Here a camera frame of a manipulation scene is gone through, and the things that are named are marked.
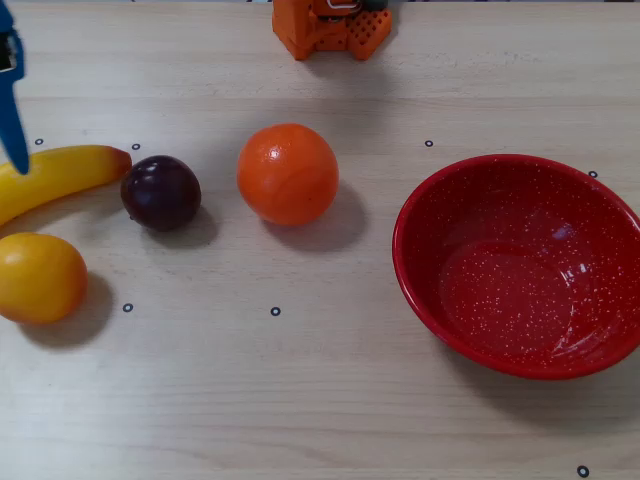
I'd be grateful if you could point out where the red speckled enamel bowl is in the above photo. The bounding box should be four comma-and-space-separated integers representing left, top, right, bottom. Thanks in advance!
391, 153, 640, 381

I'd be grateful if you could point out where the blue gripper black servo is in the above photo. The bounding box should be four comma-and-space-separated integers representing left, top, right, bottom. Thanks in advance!
0, 0, 30, 176

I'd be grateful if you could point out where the orange toy fruit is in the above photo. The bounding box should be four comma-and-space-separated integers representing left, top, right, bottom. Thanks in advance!
236, 122, 341, 228

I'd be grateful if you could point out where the yellow toy banana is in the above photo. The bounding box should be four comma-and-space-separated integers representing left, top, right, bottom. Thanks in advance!
0, 144, 134, 229

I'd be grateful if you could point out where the dark purple toy plum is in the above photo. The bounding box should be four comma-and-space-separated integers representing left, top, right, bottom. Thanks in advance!
119, 154, 203, 233

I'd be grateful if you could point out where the yellow orange toy lemon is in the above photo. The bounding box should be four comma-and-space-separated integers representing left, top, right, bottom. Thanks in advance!
0, 231, 90, 326

